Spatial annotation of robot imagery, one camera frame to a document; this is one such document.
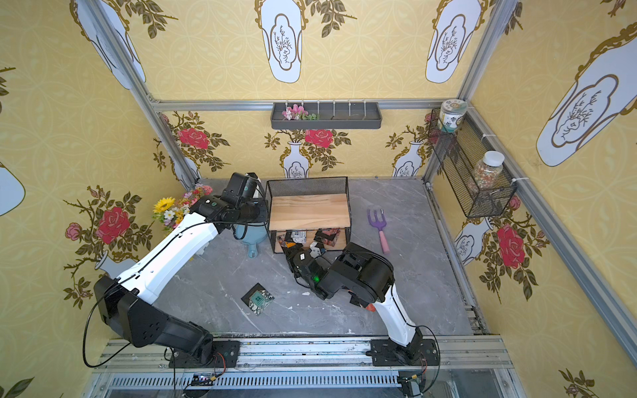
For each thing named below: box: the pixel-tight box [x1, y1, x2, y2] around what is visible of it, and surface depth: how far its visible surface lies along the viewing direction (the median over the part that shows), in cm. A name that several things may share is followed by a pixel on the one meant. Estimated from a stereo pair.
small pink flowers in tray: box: [282, 103, 318, 121], surface depth 89 cm
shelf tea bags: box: [277, 228, 341, 258], surface depth 100 cm
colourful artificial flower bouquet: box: [152, 184, 214, 232], surface depth 89 cm
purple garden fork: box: [367, 208, 390, 255], surface depth 106 cm
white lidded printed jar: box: [438, 98, 468, 133], surface depth 87 cm
